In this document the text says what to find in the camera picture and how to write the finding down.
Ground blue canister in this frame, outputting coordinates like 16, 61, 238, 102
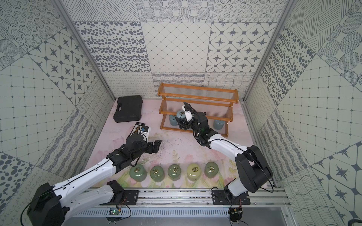
176, 110, 186, 121
213, 120, 225, 130
169, 115, 178, 126

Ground green canister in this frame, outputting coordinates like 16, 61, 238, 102
150, 165, 165, 183
129, 164, 147, 182
204, 162, 219, 179
167, 164, 182, 181

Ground cream yellow canister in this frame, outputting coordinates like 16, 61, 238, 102
186, 163, 202, 182

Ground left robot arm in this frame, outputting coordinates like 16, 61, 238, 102
22, 133, 162, 226

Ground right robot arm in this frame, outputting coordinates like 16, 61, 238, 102
176, 102, 273, 202

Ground wooden three-tier shelf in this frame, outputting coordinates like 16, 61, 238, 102
157, 83, 239, 137

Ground black battery holder tray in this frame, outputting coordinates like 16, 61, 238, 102
131, 122, 146, 134

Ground floral pink table mat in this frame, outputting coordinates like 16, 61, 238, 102
85, 99, 239, 188

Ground black plastic tool case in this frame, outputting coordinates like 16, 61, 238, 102
113, 95, 143, 123

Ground green circuit board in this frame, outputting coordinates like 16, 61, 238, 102
106, 209, 122, 222

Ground black connector module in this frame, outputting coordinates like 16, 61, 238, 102
229, 207, 243, 222

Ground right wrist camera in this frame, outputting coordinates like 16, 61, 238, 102
182, 107, 193, 122

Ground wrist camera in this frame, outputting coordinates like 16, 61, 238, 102
139, 125, 151, 142
182, 107, 193, 122

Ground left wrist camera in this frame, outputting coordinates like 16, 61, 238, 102
139, 125, 151, 142

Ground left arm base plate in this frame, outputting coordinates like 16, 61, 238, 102
111, 190, 140, 206

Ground aluminium mounting rail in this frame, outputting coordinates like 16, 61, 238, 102
58, 186, 291, 209

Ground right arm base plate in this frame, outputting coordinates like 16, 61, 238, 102
210, 188, 251, 205

